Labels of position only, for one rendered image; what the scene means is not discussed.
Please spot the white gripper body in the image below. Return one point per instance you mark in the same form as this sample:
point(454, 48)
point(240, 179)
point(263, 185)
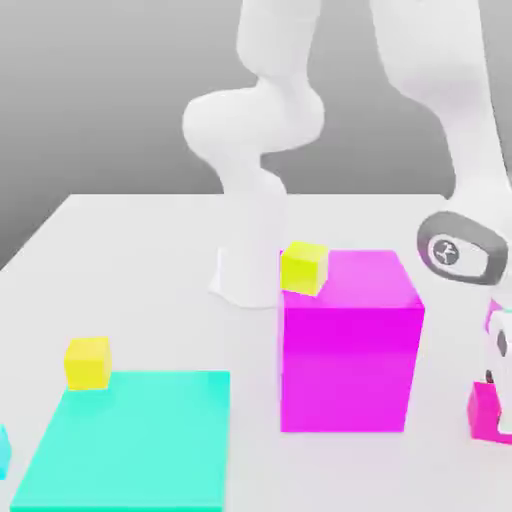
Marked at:
point(506, 412)

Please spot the small pink cube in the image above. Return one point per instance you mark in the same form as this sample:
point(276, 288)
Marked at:
point(482, 412)

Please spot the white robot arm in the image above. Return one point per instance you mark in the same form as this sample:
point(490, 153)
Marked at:
point(256, 120)

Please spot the small lime yellow cube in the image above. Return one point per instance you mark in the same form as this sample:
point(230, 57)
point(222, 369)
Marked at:
point(302, 270)

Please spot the small cyan cube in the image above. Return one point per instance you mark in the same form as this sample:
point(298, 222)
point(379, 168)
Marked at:
point(3, 452)

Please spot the large magenta box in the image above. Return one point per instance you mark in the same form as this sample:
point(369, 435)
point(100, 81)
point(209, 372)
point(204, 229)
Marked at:
point(348, 360)

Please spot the large teal box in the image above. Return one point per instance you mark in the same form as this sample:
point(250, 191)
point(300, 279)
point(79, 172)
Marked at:
point(132, 444)

